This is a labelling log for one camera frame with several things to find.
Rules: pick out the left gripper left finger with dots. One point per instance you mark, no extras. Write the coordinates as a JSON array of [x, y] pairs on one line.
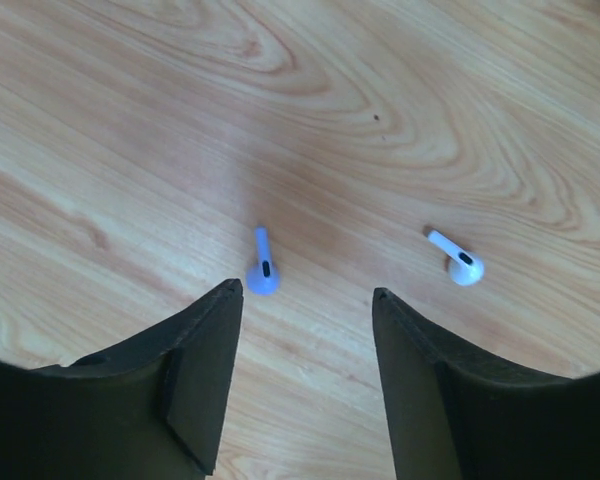
[[150, 407]]

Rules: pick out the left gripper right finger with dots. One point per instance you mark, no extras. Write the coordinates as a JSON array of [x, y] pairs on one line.
[[457, 411]]

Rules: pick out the purple earbud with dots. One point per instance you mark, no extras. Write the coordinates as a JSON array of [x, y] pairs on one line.
[[263, 278]]

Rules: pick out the white earbud left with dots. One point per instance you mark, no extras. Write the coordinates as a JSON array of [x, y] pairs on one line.
[[465, 268]]

